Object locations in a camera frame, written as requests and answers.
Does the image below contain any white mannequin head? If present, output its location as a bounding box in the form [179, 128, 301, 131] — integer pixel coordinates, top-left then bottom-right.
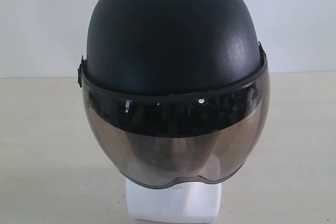
[125, 179, 222, 223]

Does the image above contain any black helmet with tinted visor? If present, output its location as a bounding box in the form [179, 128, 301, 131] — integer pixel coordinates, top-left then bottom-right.
[78, 0, 270, 189]

